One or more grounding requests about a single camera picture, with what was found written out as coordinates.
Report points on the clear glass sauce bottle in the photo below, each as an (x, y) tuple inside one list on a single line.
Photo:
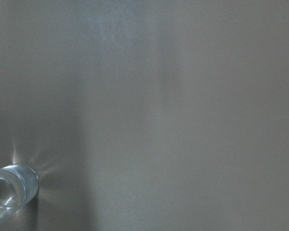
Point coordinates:
[(19, 184)]

